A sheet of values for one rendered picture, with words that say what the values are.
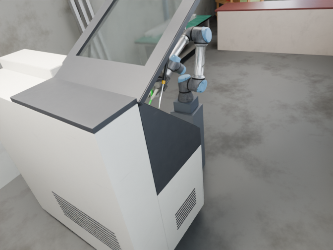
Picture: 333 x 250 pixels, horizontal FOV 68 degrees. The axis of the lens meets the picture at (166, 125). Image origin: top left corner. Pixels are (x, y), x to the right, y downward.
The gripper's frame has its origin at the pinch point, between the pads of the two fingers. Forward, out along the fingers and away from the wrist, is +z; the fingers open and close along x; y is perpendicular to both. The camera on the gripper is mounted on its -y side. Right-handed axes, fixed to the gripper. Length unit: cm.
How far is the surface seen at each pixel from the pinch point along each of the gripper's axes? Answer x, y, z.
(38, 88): 20, -66, 26
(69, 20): 269, 72, -14
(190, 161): -45, 25, 25
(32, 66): 49, -59, 22
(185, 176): -48, 25, 36
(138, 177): -49, -33, 35
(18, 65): 68, -59, 30
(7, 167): 143, 18, 173
